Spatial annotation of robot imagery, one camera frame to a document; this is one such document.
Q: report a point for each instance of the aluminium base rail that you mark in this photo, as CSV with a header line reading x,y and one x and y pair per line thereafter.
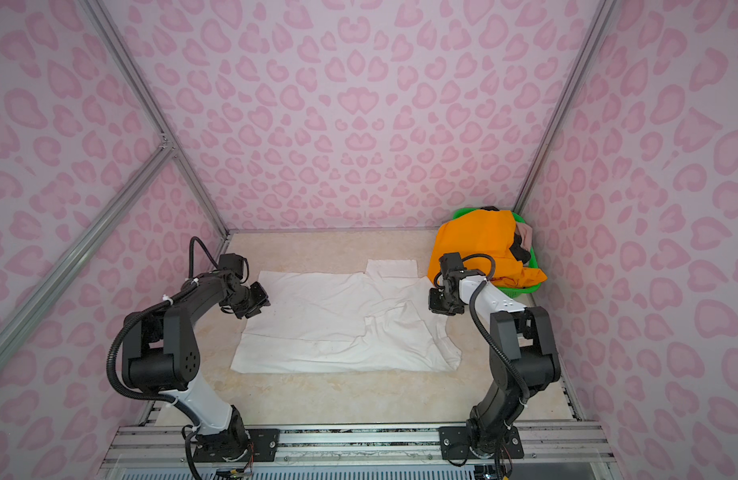
x,y
369,445

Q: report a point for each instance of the black garment in basket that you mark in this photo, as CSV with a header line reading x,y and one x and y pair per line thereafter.
x,y
518,251

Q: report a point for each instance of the green laundry basket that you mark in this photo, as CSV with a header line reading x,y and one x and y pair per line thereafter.
x,y
516,290

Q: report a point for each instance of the white t-shirt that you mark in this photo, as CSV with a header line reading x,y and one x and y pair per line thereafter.
x,y
374,320

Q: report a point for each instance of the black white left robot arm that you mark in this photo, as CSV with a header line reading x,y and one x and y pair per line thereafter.
x,y
156,356

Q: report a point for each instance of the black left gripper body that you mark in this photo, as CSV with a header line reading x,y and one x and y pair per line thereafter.
x,y
252,301

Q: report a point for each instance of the orange garment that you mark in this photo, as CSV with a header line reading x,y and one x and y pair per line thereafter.
x,y
482,238

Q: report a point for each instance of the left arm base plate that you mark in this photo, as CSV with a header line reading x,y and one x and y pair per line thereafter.
x,y
259,445

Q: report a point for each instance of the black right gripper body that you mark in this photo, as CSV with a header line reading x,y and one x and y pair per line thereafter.
x,y
439,305

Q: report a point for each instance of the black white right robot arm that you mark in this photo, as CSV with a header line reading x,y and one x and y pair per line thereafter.
x,y
523,356

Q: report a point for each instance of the pink beige garment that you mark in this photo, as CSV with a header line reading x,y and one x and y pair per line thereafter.
x,y
525,234

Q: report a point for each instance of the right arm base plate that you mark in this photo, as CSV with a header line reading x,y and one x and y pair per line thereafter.
x,y
458,443

